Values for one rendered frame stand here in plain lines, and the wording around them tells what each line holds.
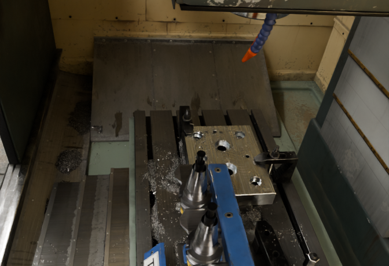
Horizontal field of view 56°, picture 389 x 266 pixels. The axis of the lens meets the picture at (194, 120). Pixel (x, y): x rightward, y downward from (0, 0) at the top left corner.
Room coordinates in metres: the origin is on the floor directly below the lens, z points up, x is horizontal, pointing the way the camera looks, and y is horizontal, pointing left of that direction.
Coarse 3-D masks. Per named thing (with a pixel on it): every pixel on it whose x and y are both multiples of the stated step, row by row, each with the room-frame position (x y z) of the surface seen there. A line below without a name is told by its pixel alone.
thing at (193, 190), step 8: (192, 168) 0.44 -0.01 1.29; (192, 176) 0.43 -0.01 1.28; (200, 176) 0.43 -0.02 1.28; (192, 184) 0.43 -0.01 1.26; (200, 184) 0.43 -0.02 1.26; (184, 192) 0.44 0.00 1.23; (192, 192) 0.43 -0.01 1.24; (200, 192) 0.43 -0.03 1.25; (192, 200) 0.42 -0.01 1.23; (200, 200) 0.43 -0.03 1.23
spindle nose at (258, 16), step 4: (232, 12) 0.69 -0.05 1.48; (236, 12) 0.69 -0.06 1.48; (240, 12) 0.68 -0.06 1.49; (244, 16) 0.68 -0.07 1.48; (248, 16) 0.68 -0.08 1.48; (252, 16) 0.68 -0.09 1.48; (256, 16) 0.68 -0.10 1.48; (260, 16) 0.68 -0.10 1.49; (264, 16) 0.68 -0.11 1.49; (280, 16) 0.69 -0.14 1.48; (284, 16) 0.70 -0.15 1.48
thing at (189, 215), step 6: (186, 210) 0.41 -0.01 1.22; (192, 210) 0.41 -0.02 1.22; (198, 210) 0.41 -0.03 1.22; (204, 210) 0.41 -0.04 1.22; (216, 210) 0.41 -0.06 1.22; (186, 216) 0.39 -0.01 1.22; (192, 216) 0.40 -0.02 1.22; (198, 216) 0.40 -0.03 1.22; (216, 216) 0.40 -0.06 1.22; (180, 222) 0.38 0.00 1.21; (186, 222) 0.38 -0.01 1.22; (192, 222) 0.38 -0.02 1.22; (198, 222) 0.38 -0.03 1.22; (186, 228) 0.37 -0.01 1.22; (192, 228) 0.37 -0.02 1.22
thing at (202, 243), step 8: (200, 224) 0.33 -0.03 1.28; (208, 224) 0.33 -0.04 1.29; (216, 224) 0.33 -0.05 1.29; (200, 232) 0.33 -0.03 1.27; (208, 232) 0.32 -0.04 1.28; (216, 232) 0.33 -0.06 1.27; (192, 240) 0.34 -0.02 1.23; (200, 240) 0.32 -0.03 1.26; (208, 240) 0.32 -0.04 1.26; (216, 240) 0.33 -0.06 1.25; (200, 248) 0.32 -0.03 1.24; (208, 248) 0.32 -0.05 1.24; (216, 248) 0.33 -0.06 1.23
